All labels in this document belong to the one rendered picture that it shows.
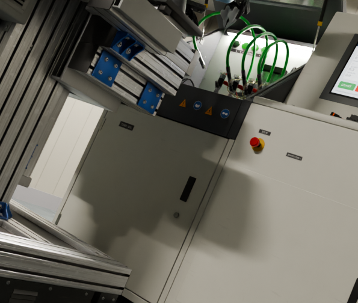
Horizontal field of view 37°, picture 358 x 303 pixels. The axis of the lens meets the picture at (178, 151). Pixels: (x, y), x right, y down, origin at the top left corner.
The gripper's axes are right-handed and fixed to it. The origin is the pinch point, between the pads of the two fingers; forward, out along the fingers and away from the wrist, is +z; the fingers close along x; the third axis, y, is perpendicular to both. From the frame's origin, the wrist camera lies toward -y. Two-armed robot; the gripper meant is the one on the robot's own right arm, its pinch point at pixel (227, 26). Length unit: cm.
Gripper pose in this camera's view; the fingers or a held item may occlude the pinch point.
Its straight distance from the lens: 223.9
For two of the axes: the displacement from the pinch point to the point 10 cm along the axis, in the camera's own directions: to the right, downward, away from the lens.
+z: -4.0, 9.1, -0.8
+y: -5.1, -3.0, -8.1
